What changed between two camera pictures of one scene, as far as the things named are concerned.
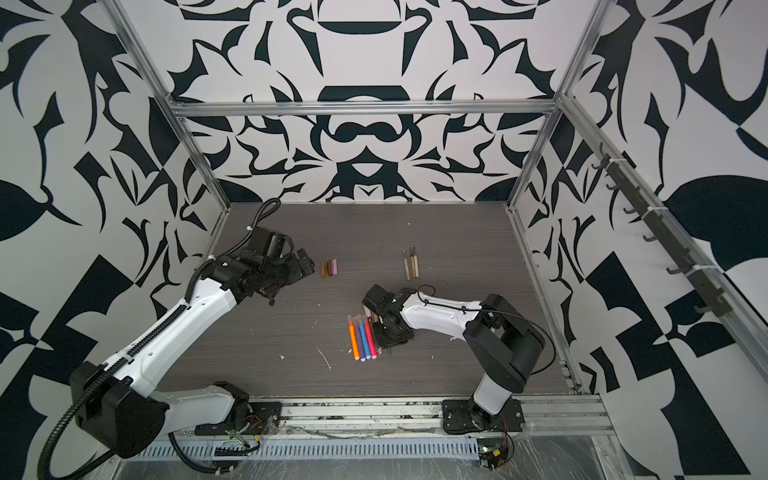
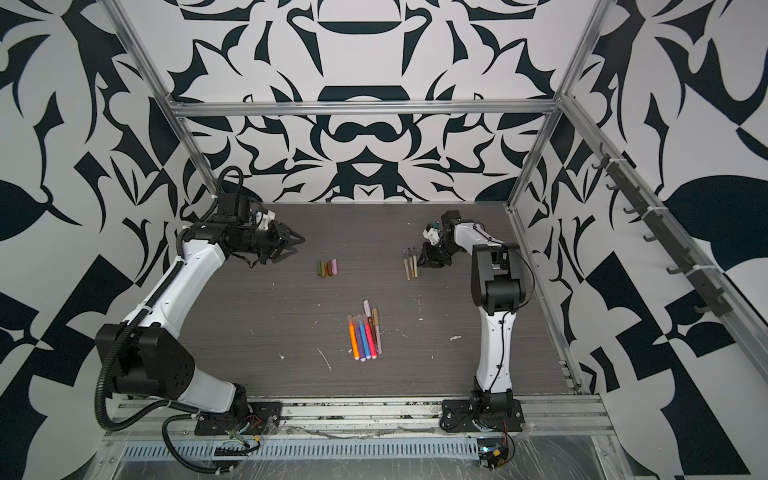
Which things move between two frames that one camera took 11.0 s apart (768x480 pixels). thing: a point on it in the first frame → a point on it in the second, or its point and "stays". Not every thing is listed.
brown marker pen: [412, 263] stays
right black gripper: [382, 342] → [430, 257]
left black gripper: [296, 269] → [281, 240]
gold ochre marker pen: [406, 265] stays
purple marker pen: [359, 341] stays
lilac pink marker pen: [416, 262] stays
